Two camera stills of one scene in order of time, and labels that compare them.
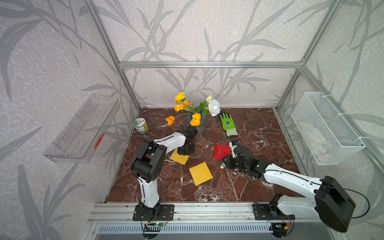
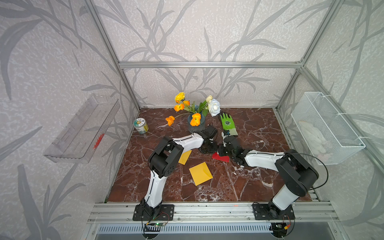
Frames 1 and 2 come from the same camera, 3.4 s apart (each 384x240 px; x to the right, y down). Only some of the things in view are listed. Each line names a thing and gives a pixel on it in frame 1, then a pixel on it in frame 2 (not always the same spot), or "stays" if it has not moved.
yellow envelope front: (200, 173) stays
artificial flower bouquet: (211, 105) stays
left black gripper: (192, 151) → (215, 149)
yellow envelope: (179, 158) stays
